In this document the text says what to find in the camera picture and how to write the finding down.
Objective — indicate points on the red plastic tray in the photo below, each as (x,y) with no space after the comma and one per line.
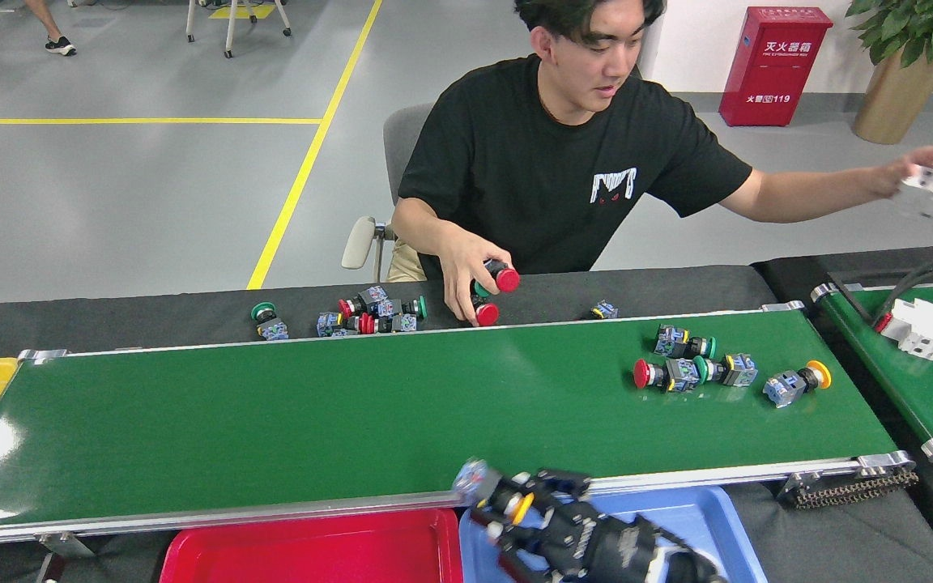
(304,555)

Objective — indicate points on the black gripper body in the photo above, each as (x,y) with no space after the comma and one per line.
(616,551)

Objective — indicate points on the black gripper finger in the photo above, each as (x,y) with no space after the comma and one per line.
(564,486)
(527,559)

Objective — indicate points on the white circuit breaker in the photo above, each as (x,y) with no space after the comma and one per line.
(924,182)
(920,328)

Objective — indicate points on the person's right forearm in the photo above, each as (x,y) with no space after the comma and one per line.
(426,227)

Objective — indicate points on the long green conveyor belt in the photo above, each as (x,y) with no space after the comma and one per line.
(353,421)

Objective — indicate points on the person's left forearm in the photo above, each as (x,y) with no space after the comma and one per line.
(815,198)

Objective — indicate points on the blue plastic tray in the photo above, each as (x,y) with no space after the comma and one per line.
(693,522)

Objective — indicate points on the person's right hand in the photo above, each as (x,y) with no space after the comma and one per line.
(460,267)

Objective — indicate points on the white wheeled stand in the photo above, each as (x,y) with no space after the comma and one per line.
(230,32)

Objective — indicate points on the potted plant gold pot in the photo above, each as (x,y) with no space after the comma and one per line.
(896,101)

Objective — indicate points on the yellow cap push button switch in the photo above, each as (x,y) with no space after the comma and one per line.
(475,479)
(782,389)

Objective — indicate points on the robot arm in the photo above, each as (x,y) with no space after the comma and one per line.
(693,571)

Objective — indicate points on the walking person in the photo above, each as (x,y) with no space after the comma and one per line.
(60,46)

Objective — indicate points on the red fire extinguisher box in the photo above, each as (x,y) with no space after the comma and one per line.
(774,73)

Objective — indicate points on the grey office chair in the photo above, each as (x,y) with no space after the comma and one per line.
(406,146)

